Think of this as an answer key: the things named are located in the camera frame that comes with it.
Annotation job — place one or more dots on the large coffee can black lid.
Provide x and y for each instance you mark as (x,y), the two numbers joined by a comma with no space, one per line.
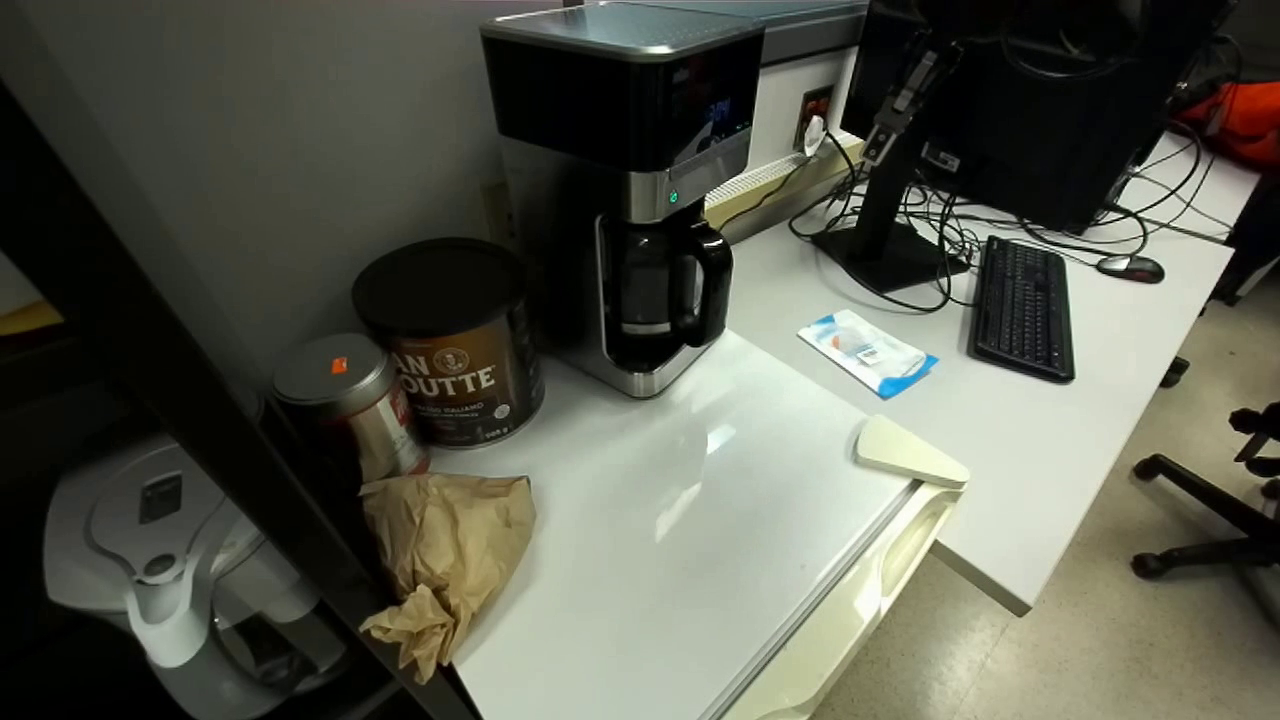
(465,372)

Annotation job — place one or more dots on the black silver coffee maker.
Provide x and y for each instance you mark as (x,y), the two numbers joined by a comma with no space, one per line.
(602,85)

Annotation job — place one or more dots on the small coffee can grey lid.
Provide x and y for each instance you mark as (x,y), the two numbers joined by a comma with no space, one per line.
(340,372)

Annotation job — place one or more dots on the white mini fridge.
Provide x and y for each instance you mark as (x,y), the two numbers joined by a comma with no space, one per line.
(666,534)

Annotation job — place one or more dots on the blue white wipes packet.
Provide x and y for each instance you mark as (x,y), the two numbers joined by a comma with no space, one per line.
(864,353)

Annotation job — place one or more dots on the crumpled brown paper bag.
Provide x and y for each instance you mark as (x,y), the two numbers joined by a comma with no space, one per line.
(445,544)

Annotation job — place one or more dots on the black keyboard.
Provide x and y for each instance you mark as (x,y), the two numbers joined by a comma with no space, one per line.
(1021,305)

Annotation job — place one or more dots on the black computer monitor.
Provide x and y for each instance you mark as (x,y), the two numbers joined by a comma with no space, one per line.
(1042,120)

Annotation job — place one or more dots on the black computer mouse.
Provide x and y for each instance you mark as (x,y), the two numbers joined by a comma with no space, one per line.
(1128,268)

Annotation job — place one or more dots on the black shelf unit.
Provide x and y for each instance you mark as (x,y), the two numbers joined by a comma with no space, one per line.
(132,344)

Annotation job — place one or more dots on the black office chair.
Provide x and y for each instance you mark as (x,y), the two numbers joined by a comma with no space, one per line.
(1203,495)

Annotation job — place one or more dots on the orange cloth item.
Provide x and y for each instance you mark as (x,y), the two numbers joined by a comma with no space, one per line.
(1244,120)

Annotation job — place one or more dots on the white wall socket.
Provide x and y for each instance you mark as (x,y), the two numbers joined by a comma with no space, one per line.
(818,117)

